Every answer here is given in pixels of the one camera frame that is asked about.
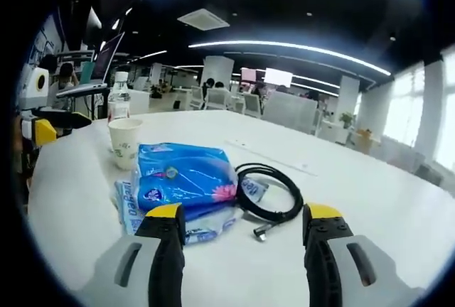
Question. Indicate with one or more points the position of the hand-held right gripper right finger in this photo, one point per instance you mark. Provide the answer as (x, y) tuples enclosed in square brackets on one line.
[(327, 271)]

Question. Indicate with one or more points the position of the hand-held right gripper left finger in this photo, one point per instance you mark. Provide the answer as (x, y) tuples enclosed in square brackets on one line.
[(160, 271)]

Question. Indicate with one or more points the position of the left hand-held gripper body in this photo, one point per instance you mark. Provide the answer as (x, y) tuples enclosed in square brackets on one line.
[(33, 86)]

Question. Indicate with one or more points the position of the clear water bottle item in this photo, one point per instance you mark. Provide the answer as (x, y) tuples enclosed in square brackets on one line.
[(119, 97)]

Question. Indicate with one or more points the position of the white paper cup item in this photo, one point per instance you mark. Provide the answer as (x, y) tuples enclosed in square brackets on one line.
[(124, 143)]

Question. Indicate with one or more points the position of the clear bag with blue pad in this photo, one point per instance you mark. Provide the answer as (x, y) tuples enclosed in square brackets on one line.
[(209, 229)]

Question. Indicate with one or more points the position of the blue tissue pack item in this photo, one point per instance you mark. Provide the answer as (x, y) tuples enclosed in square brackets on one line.
[(185, 168)]

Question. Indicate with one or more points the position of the teal item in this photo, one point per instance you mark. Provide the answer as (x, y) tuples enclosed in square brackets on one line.
[(87, 72)]

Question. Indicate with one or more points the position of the open laptop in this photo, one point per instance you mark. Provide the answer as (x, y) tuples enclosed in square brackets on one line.
[(106, 62)]

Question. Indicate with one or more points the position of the white chair back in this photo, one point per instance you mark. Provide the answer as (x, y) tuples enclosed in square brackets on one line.
[(291, 111), (138, 101)]

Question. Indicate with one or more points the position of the white table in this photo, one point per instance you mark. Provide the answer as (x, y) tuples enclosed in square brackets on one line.
[(355, 197)]

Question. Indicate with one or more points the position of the white mesh office chair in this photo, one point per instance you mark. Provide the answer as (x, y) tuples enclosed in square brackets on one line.
[(197, 96), (253, 104), (218, 99)]

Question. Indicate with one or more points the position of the grey chair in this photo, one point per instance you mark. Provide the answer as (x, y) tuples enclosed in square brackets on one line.
[(428, 175)]

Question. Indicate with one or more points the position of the orange item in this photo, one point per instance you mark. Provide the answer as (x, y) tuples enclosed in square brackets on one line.
[(362, 132)]

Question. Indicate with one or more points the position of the potted plant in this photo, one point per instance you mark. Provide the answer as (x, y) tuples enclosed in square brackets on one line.
[(347, 118)]

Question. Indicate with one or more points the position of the white pillar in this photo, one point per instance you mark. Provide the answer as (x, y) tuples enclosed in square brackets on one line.
[(349, 94), (218, 70)]

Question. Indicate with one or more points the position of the ceiling air conditioner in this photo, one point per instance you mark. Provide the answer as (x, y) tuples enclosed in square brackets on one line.
[(202, 19)]

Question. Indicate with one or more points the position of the narrow window with blinds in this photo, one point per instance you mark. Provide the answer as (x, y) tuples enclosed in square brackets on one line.
[(405, 108)]

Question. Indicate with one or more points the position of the pink monitor screen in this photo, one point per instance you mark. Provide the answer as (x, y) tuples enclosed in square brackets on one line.
[(249, 74)]

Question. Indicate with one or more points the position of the large window with blinds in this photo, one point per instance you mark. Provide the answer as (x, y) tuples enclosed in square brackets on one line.
[(446, 115)]

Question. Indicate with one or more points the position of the white monitor screen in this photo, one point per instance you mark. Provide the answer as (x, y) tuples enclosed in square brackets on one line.
[(278, 76)]

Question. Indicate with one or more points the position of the curved ceiling light strip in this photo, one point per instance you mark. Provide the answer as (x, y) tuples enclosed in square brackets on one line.
[(284, 47)]

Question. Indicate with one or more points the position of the wall poster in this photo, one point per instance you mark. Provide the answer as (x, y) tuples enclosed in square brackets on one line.
[(44, 40)]

